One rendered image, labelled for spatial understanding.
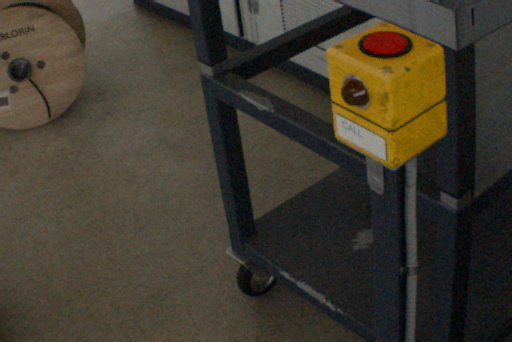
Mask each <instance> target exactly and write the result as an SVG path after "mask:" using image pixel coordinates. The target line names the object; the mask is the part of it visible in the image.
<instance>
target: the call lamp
mask: <svg viewBox="0 0 512 342"><path fill-rule="evenodd" d="M341 96H342V98H343V99H344V101H345V103H346V104H347V105H349V106H353V107H356V108H357V109H360V110H365V109H367V108H368V107H369V105H370V104H371V95H370V91H369V88H368V87H367V85H366V84H365V81H364V80H363V79H362V78H360V77H358V76H357V75H356V74H352V73H351V74H348V75H346V76H344V78H343V81H342V89H341Z"/></svg>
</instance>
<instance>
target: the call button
mask: <svg viewBox="0 0 512 342"><path fill-rule="evenodd" d="M363 45H364V47H365V48H366V49H367V50H369V51H371V52H373V53H377V54H390V53H394V54H395V53H398V52H400V51H401V50H404V48H405V47H406V46H407V40H406V39H405V38H404V37H402V36H401V35H400V34H398V33H396V32H392V31H382V32H375V33H372V34H371V35H369V36H368V37H367V38H366V39H365V40H364V42H363Z"/></svg>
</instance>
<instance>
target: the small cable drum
mask: <svg viewBox="0 0 512 342"><path fill-rule="evenodd" d="M77 9H78V8H77V7H75V5H74V4H73V3H72V1H70V0H0V127H3V128H10V129H30V128H35V127H38V126H41V125H44V124H46V123H48V122H50V121H51V120H53V119H55V118H57V117H59V116H60V115H61V114H62V113H63V112H64V111H65V110H66V109H67V108H68V107H69V106H70V105H71V104H72V102H73V101H74V100H75V98H76V97H77V95H78V93H79V92H80V88H81V85H82V83H83V80H84V75H85V65H86V59H85V54H84V52H85V43H86V39H85V34H86V30H85V27H84V21H83V20H82V18H83V17H82V16H81V14H80V12H79V10H77Z"/></svg>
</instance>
